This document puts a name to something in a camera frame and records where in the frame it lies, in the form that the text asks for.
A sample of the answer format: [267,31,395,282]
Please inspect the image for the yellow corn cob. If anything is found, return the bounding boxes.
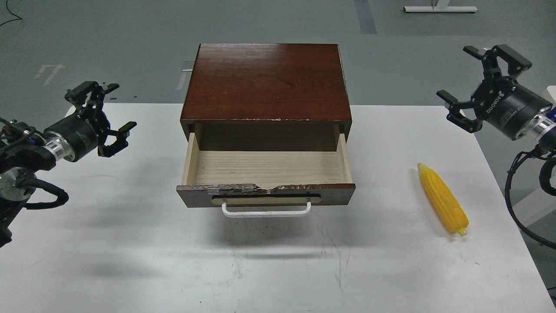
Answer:
[417,163,469,236]

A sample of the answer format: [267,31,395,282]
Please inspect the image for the black cable on floor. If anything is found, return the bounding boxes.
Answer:
[0,0,23,27]

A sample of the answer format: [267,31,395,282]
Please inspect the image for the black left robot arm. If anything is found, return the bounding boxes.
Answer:
[0,81,137,246]

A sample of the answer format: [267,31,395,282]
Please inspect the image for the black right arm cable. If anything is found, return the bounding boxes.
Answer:
[504,150,556,250]

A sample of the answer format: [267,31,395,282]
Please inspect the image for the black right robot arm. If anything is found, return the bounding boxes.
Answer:
[437,44,555,196]

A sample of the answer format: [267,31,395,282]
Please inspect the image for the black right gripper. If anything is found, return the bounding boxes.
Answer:
[436,44,552,140]

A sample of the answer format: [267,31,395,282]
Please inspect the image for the wooden drawer with white handle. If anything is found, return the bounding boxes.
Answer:
[176,133,356,218]

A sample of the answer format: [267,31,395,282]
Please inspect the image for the dark wooden drawer cabinet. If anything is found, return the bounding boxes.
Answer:
[179,43,353,137]

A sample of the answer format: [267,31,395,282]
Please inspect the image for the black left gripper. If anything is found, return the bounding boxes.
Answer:
[43,81,137,162]

